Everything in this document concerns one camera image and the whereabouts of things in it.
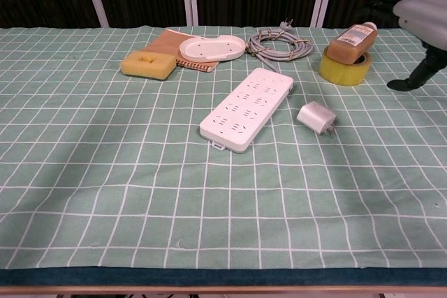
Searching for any dark teal table underlay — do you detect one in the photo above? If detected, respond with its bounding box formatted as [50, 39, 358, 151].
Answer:
[0, 265, 447, 288]

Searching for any white oval plastic tray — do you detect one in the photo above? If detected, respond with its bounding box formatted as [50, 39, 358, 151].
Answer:
[179, 33, 246, 63]

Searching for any white power strip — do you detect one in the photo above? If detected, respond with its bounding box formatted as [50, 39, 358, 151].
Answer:
[199, 67, 295, 154]

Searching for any green checked tablecloth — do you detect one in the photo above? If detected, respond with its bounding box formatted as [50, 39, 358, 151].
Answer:
[0, 25, 447, 270]

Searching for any yellow adhesive tape roll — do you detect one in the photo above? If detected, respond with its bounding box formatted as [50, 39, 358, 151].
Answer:
[318, 46, 372, 87]

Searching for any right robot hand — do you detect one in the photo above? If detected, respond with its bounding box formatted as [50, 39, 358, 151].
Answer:
[386, 0, 447, 91]

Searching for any white plug adapter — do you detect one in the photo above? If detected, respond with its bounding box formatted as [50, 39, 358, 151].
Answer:
[296, 100, 338, 136]

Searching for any yellow sponge block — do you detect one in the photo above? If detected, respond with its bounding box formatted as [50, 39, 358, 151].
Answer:
[119, 50, 177, 81]

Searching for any amber liquid plastic bottle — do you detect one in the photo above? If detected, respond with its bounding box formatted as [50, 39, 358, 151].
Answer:
[330, 21, 379, 66]

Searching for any brown spiral notebook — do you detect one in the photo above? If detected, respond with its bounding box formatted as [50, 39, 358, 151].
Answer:
[141, 28, 220, 73]

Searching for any grey cable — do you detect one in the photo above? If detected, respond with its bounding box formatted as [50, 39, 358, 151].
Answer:
[245, 17, 314, 72]

